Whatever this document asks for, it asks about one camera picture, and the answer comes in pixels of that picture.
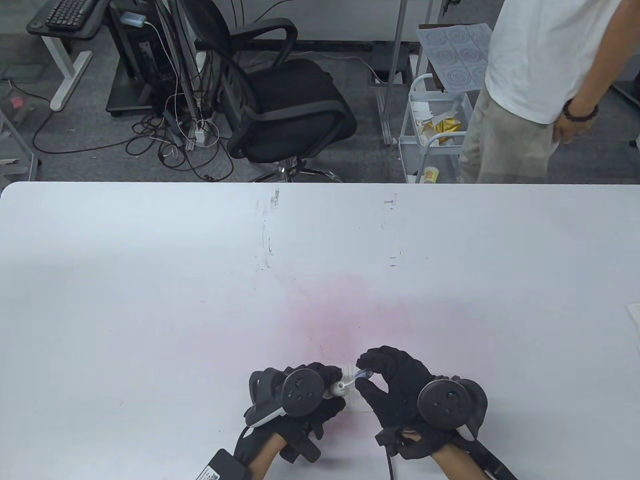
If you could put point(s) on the person's left hand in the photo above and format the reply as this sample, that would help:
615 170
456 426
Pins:
330 407

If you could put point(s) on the person's right hand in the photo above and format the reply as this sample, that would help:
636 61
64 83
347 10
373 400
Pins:
400 380

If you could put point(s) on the white correction fluid bottle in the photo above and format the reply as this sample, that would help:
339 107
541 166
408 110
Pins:
337 390

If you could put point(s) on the lined paper with black text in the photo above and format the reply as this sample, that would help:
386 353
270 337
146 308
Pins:
357 400

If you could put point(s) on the translucent blue brush cap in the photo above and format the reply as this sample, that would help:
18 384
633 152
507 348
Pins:
364 375

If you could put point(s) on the person's right forearm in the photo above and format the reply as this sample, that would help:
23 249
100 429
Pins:
460 465

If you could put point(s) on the person's left forearm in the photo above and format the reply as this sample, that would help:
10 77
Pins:
265 457

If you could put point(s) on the grey tracking controller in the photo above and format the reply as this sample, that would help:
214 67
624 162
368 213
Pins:
302 390
445 400

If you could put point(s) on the paper cup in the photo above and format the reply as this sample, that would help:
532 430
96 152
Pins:
431 175

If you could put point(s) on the white rolling cart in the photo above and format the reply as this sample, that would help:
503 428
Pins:
415 145

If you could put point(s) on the yellow snack packet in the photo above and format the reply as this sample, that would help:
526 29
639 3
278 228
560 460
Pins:
447 125

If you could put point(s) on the white paper scraps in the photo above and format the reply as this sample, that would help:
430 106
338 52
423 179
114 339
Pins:
422 107

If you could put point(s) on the black office chair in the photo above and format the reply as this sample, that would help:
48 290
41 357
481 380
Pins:
295 110

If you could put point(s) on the white power strip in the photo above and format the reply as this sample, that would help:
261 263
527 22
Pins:
200 132

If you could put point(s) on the aluminium pole stand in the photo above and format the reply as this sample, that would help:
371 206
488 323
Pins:
396 60

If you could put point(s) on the black floor box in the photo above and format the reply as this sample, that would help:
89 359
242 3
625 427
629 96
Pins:
385 55

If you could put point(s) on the sheet printed with circles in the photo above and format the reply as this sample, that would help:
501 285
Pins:
460 55

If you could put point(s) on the black stand base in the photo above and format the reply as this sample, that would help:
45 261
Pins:
627 92

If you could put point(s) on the black flat trolley base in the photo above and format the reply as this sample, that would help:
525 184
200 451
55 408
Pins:
122 97

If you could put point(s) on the grey metal rack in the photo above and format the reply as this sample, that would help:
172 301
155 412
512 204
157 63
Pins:
36 170

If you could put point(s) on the black padded bar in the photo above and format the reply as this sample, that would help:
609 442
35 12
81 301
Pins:
205 44

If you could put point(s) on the black computer tower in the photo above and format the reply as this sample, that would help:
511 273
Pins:
135 50

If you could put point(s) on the pale blue box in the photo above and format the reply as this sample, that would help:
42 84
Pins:
132 19

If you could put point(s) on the black desk with white leg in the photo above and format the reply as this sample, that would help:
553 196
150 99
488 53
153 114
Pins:
65 60

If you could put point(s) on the small pink item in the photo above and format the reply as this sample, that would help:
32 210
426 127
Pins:
17 102

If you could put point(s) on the black keyboard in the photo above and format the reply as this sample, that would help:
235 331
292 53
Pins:
67 12

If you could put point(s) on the black wrist camera white label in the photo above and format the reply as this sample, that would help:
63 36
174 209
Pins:
222 467

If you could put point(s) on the aluminium frame rails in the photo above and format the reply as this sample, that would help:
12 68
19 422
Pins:
187 120

